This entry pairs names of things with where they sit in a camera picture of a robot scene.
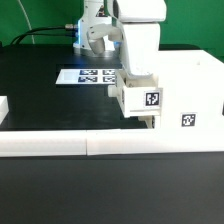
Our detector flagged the fiducial marker sheet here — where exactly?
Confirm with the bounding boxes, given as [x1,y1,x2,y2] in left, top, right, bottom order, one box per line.
[56,69,115,85]

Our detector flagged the white thin cable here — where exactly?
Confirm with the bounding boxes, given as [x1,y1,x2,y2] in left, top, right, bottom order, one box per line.
[17,0,36,45]

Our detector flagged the black cables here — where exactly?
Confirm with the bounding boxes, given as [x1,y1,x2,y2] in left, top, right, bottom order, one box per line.
[9,23,80,46]

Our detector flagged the white drawer cabinet box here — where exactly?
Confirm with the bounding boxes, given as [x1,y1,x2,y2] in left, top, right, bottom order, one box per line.
[154,50,224,131]

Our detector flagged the white front drawer tray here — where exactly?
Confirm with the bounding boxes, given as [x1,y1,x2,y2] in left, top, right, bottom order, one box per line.
[0,96,9,125]

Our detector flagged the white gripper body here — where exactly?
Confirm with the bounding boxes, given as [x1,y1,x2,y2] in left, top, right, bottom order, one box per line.
[120,23,160,79]

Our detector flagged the white foam front barrier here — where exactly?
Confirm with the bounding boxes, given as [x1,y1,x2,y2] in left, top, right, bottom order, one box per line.
[0,128,224,157]

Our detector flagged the white drawer tray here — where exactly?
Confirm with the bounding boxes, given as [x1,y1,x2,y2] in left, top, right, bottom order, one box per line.
[0,96,9,125]
[108,70,163,118]

